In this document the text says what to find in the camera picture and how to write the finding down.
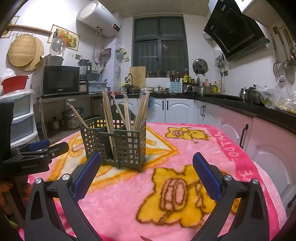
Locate white base cabinets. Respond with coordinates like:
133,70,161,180
147,95,295,211

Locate glass pot lid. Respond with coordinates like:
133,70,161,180
50,37,66,55

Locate steel kettle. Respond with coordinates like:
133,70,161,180
239,84,261,105

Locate red plastic basin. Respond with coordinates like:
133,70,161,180
1,75,29,94

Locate dark kitchen window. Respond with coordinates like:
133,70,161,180
132,16,189,77

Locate fruit picture frame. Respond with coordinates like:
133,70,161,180
47,25,80,51

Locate wooden cutting board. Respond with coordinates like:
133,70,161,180
129,66,146,89

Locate white water heater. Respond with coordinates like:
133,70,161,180
77,1,121,37

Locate white plastic drawer unit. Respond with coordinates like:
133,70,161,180
1,89,39,148

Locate black blender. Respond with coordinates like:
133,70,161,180
78,59,92,94

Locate hanging pot lid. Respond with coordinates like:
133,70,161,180
193,58,208,76

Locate blue plastic box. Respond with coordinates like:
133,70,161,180
88,81,107,93

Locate dark green utensil basket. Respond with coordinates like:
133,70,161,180
80,105,147,172

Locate hanging skimmer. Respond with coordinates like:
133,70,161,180
271,35,282,79

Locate wooden chopstick bundle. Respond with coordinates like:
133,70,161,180
133,88,149,131

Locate black range hood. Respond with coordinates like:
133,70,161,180
204,1,270,62

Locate blue knife block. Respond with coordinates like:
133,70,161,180
170,81,183,93

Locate clear plastic bag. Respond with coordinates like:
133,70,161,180
255,85,295,114

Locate black microwave oven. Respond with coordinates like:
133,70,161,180
31,65,79,97

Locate blue hanging bag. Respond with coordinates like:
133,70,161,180
148,97,155,109

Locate hanging ladle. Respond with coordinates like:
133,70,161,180
277,30,292,71

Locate round bamboo tray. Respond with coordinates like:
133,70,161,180
8,34,37,67

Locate wooden chopstick pair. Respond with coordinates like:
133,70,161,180
102,89,117,153

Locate pink cartoon blanket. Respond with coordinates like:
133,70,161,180
18,122,287,241

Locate steel cooking pot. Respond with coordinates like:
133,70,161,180
196,86,211,96

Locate steel pots stack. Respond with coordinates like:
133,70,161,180
62,109,81,130

